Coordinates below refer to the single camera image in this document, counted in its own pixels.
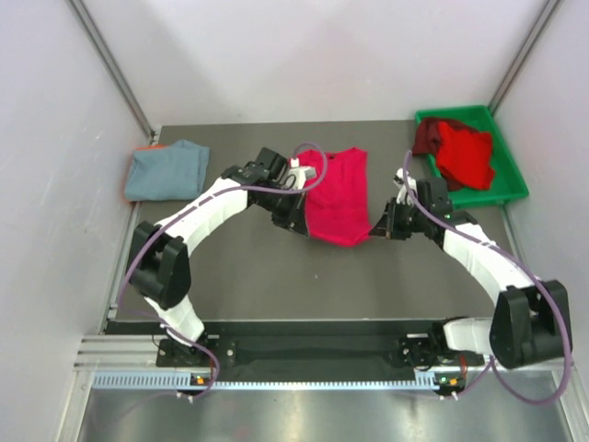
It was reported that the bright red t-shirt in bin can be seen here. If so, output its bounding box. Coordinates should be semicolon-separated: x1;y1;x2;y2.
435;122;495;192

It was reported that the right aluminium corner post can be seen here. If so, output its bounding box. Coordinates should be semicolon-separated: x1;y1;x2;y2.
488;0;563;115

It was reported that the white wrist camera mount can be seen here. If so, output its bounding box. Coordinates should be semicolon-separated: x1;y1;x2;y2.
394;168;417;206
285;158;318;190

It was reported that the folded blue-grey t-shirt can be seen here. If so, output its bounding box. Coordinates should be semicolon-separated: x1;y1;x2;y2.
123;140;211;203

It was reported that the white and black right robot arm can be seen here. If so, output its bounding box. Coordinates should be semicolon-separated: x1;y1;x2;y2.
370;173;572;369

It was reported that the left aluminium corner post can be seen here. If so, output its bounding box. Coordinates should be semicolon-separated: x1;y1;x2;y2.
64;0;156;140

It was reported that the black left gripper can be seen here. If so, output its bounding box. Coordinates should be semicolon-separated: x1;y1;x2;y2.
255;185;308;238

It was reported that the aluminium corner post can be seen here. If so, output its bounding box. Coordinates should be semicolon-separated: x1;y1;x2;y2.
488;0;563;115
64;0;156;140

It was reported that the folded orange t-shirt under blue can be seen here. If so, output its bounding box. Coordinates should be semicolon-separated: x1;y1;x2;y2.
123;145;167;203

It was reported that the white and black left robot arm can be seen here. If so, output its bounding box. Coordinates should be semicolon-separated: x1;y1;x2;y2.
122;146;328;366

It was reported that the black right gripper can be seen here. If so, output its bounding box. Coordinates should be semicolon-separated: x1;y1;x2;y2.
369;198;430;241

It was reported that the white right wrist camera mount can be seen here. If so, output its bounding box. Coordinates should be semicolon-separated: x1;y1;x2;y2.
394;168;417;206

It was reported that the green plastic bin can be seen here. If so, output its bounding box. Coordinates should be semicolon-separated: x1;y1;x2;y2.
415;105;529;208

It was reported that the dark maroon t-shirt in bin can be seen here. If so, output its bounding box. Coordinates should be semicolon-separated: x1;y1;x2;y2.
411;117;471;156

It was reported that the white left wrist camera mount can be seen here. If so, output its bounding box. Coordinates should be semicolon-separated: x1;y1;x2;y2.
285;158;318;190

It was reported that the aluminium front frame rail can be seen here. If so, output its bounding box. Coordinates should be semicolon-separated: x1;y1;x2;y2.
73;331;576;372

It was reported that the slotted grey cable duct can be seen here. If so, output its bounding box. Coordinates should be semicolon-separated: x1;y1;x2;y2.
92;371;466;391

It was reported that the crimson red t-shirt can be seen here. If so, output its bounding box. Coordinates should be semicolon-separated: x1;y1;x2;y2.
297;147;372;247

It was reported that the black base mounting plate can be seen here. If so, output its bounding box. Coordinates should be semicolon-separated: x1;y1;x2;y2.
156;322;483;382

